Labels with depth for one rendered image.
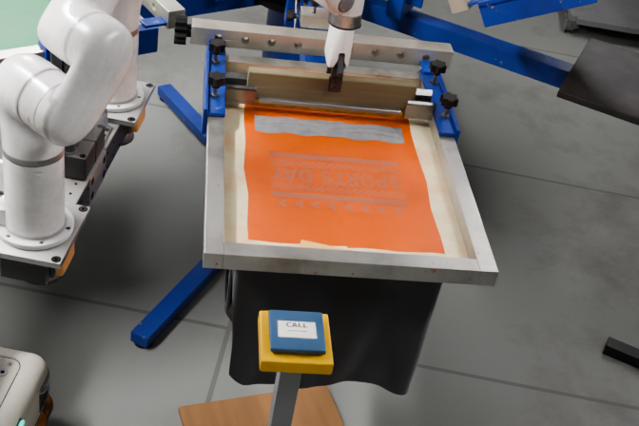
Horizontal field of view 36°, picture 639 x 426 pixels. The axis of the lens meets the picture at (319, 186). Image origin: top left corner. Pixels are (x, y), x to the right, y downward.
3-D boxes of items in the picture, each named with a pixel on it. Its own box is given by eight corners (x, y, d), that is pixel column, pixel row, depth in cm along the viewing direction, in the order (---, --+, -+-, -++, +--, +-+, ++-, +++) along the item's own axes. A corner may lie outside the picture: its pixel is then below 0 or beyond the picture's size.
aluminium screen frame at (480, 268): (493, 286, 200) (498, 272, 198) (202, 268, 191) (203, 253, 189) (430, 86, 263) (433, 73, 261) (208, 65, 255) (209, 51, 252)
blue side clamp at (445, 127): (454, 155, 240) (460, 130, 236) (434, 153, 239) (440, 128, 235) (433, 90, 264) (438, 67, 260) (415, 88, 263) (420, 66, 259)
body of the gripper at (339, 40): (326, 6, 232) (319, 48, 239) (330, 26, 224) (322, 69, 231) (358, 9, 233) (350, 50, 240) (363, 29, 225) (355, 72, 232)
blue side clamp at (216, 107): (222, 136, 231) (225, 110, 227) (201, 134, 231) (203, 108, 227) (222, 71, 256) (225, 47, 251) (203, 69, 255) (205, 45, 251)
